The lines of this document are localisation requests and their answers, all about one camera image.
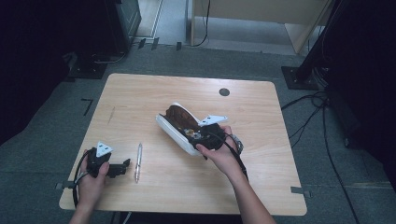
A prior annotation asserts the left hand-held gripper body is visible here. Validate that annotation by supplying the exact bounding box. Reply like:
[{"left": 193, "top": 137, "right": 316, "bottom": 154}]
[{"left": 86, "top": 141, "right": 114, "bottom": 179}]

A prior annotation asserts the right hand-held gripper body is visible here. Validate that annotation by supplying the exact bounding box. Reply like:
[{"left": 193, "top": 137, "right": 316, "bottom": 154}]
[{"left": 189, "top": 114, "right": 229, "bottom": 151}]

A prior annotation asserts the silver pen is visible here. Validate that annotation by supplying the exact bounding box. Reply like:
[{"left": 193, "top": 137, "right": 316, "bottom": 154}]
[{"left": 134, "top": 142, "right": 144, "bottom": 184}]

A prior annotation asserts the white pencil case brown lining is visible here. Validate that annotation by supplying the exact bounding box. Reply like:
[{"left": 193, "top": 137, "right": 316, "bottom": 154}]
[{"left": 155, "top": 101, "right": 207, "bottom": 158}]

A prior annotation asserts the person's right hand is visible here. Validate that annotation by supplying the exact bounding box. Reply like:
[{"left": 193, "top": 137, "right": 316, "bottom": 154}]
[{"left": 195, "top": 124, "right": 248, "bottom": 179}]

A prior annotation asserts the person's left hand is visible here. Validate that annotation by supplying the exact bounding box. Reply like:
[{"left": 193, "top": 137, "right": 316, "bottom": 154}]
[{"left": 76, "top": 148, "right": 111, "bottom": 207}]

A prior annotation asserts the silver wristwatch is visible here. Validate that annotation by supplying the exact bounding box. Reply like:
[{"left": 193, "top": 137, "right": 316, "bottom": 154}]
[{"left": 231, "top": 133, "right": 245, "bottom": 156}]

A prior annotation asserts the grey tape strip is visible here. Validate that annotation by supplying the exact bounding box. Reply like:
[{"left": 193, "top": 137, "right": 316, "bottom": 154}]
[
  {"left": 290, "top": 186, "right": 313, "bottom": 199},
  {"left": 54, "top": 181, "right": 77, "bottom": 190}
]

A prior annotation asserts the black flat stand base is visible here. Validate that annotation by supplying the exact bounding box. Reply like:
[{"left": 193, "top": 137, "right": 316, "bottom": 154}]
[{"left": 66, "top": 51, "right": 108, "bottom": 80}]

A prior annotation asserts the black stand with square base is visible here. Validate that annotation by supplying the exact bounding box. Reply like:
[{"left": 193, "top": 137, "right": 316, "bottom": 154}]
[{"left": 281, "top": 0, "right": 344, "bottom": 91}]

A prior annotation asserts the dark curtain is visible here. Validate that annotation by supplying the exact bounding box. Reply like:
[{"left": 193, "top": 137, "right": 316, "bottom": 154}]
[
  {"left": 0, "top": 0, "right": 108, "bottom": 147},
  {"left": 323, "top": 0, "right": 396, "bottom": 191}
]

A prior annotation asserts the black cabinet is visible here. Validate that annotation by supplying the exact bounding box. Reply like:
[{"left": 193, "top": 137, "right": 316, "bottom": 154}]
[{"left": 104, "top": 0, "right": 143, "bottom": 56}]

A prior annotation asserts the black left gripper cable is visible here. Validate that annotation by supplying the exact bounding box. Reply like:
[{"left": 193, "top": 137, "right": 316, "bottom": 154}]
[{"left": 71, "top": 148, "right": 94, "bottom": 209}]

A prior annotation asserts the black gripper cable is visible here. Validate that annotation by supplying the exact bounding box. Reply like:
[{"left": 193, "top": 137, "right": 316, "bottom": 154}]
[
  {"left": 208, "top": 131, "right": 249, "bottom": 182},
  {"left": 71, "top": 148, "right": 94, "bottom": 209}
]

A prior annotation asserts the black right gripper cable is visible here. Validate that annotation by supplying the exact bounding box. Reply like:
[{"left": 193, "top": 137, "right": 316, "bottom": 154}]
[{"left": 208, "top": 131, "right": 249, "bottom": 182}]

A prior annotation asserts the bundle of black floor cables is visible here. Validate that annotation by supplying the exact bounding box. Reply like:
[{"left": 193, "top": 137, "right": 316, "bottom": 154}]
[{"left": 280, "top": 91, "right": 329, "bottom": 149}]

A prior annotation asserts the black hanging cable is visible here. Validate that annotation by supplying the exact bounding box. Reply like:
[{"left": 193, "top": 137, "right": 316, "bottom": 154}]
[{"left": 191, "top": 0, "right": 212, "bottom": 49}]

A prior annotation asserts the long black floor cable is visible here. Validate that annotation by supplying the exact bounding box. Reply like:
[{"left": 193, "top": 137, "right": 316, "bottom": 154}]
[{"left": 321, "top": 98, "right": 362, "bottom": 224}]

